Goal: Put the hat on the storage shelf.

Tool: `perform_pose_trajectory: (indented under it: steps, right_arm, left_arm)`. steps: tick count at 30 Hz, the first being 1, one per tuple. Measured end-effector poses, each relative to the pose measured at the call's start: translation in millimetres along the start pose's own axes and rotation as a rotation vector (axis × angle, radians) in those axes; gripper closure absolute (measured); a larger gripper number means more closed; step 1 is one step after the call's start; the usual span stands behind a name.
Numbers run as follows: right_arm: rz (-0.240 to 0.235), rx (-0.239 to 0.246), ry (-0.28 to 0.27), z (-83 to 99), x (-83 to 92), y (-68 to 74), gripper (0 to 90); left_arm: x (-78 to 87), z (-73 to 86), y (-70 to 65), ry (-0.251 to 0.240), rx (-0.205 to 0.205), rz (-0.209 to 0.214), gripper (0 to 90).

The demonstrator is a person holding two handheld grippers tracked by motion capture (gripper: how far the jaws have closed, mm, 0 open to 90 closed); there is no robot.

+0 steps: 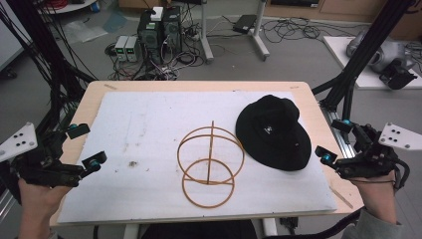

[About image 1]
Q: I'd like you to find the grey power supply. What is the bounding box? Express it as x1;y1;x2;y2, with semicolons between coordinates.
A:
124;35;140;64
113;35;129;63

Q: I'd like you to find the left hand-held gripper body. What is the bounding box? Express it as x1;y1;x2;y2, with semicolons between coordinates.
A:
0;121;86;189

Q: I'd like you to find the black computer tower green label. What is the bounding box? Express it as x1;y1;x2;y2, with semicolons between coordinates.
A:
137;11;166;65

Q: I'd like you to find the teal sheet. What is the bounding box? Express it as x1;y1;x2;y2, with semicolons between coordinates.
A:
102;11;129;34

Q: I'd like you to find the white cabinet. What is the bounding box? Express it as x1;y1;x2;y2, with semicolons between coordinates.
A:
0;0;26;72

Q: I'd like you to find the clear plastic sheet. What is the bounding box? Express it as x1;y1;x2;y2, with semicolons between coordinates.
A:
62;19;109;45

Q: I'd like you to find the grey rounded device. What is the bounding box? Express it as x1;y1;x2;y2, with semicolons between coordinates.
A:
345;30;407;75

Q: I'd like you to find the white metal stand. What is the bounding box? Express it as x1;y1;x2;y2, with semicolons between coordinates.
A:
198;0;271;64

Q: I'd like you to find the person's right hand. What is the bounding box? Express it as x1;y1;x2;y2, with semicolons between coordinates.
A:
348;170;398;204

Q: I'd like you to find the black device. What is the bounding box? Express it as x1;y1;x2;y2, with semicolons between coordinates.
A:
378;59;419;91

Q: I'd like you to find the black plug block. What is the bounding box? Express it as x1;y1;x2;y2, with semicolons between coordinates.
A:
279;216;301;235

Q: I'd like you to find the white table leg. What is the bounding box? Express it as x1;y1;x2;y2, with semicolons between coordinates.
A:
122;223;141;239
261;217;279;237

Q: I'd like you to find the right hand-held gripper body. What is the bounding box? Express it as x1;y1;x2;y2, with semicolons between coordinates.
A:
334;122;422;182

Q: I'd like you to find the tangle of computer cables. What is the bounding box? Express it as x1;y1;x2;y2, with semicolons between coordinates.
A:
105;41;204;82

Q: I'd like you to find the black bucket hat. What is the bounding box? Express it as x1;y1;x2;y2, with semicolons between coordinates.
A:
235;94;313;172

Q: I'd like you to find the person's left hand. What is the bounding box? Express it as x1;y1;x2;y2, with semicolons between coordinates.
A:
18;178;73;214

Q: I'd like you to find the white platform board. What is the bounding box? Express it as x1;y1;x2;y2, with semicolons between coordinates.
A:
322;35;422;91

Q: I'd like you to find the white box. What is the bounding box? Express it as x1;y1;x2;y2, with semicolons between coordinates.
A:
149;6;165;23

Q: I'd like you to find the white foam mat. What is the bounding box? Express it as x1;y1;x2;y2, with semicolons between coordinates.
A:
57;90;338;224

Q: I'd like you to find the orange wire hat stand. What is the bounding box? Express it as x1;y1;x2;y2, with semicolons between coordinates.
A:
176;119;246;209

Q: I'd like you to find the tangle of black floor cables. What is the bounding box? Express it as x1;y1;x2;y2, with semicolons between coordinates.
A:
261;16;361;45

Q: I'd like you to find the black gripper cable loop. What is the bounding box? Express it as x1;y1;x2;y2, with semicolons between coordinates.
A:
393;158;411;191

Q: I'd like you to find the round white table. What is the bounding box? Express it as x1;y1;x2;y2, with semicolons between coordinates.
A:
37;0;98;15

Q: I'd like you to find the black frame post with cables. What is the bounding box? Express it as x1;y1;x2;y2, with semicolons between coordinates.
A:
0;0;98;134

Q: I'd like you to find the aluminium rail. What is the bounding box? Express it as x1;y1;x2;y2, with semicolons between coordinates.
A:
318;103;356;159

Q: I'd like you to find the thin wooden stick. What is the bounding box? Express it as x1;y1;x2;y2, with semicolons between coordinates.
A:
327;185;354;210

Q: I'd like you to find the flat black box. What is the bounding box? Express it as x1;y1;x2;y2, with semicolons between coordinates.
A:
232;14;259;35

